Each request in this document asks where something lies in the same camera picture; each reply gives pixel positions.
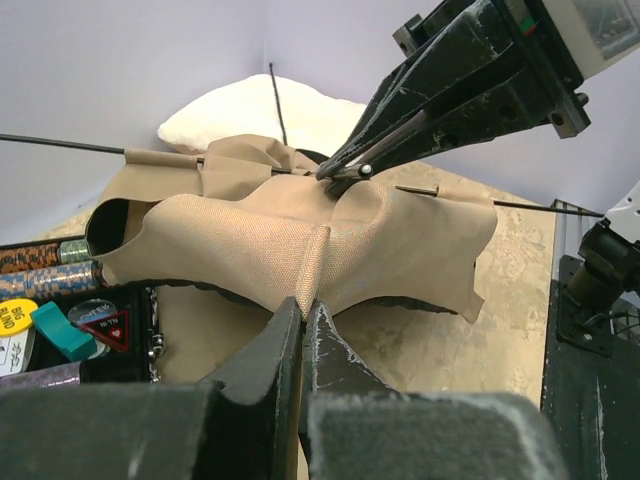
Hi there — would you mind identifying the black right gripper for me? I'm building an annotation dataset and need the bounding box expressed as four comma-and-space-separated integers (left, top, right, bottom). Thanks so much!
316, 1, 590, 197

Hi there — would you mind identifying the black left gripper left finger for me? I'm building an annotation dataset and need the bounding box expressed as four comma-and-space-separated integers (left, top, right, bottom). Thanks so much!
1, 299, 303, 479

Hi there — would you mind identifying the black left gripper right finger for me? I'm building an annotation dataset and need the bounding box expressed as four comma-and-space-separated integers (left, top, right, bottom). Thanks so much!
300, 301, 568, 479

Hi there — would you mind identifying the black tent pole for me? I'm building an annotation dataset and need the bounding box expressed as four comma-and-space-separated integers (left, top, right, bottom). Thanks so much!
268, 62, 604, 219
1, 134, 205, 167

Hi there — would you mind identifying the beige fabric pet tent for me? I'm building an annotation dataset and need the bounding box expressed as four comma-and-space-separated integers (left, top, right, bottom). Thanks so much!
86, 135, 497, 322

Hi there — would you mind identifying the white fluffy pillow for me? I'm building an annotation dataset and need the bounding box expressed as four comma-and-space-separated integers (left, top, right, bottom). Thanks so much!
157, 74, 366, 156

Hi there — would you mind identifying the red black triangle badge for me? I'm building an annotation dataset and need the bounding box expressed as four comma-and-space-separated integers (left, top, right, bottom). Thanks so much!
80, 311, 131, 353

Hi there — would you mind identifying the clear dealer button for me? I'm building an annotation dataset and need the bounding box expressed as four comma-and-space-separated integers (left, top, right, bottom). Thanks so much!
67, 298, 117, 326

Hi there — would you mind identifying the black poker chip case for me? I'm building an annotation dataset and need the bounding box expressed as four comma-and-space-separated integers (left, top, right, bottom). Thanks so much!
1, 237, 164, 384

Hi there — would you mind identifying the orange blue poker chip roll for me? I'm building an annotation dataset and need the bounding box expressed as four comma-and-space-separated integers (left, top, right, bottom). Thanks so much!
1, 261, 106, 300

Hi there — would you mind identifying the teal plastic clip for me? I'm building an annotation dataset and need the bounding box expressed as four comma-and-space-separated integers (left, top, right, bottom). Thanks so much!
30, 302, 97, 362

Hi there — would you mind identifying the white playing card deck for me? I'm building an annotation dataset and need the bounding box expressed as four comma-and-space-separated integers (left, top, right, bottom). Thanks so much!
0, 330, 34, 377

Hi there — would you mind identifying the yellow big blind button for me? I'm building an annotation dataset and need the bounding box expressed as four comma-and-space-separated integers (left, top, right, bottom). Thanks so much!
0, 298, 38, 337

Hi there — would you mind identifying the red poker chip roll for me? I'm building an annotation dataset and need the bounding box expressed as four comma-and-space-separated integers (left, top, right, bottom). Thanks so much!
0, 243, 60, 274

